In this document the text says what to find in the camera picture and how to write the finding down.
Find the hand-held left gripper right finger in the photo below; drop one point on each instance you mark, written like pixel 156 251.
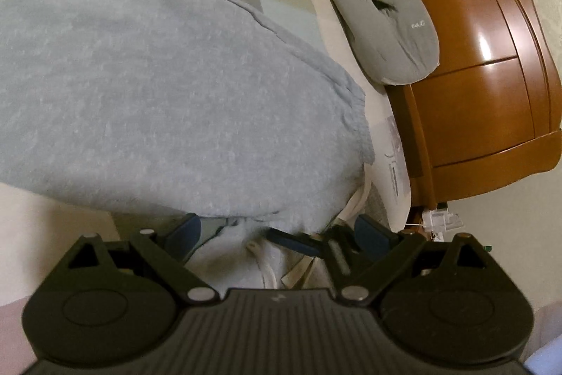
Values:
pixel 373 232

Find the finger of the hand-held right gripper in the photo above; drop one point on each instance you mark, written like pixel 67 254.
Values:
pixel 294 241

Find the wooden headboard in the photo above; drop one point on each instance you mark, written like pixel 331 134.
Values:
pixel 483 72

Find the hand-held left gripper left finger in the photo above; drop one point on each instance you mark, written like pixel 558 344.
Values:
pixel 189 225

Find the white plastic object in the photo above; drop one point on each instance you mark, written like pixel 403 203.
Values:
pixel 439 221

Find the grey cat cushion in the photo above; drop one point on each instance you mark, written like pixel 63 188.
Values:
pixel 395 41

